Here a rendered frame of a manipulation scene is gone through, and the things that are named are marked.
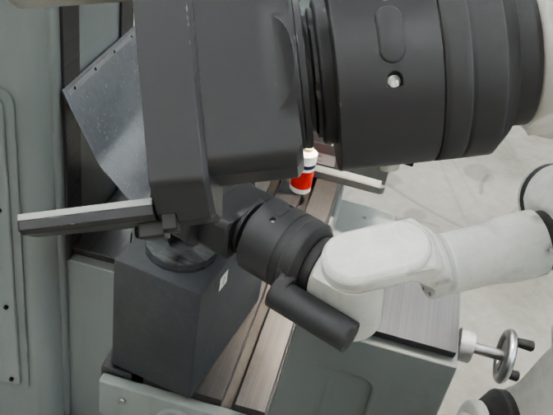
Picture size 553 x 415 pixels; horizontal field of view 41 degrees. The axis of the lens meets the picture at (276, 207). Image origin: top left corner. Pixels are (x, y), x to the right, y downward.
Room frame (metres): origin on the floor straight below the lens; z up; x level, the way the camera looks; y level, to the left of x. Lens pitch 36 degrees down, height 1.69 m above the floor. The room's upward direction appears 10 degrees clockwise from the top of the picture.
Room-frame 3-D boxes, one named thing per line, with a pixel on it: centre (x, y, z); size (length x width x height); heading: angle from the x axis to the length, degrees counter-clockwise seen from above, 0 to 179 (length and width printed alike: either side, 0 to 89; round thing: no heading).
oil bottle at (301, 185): (1.16, -0.04, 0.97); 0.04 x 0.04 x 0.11
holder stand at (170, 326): (0.75, 0.09, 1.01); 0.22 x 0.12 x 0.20; 163
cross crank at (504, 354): (1.13, -0.49, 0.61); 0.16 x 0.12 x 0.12; 82
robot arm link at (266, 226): (0.66, 0.03, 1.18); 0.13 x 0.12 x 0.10; 150
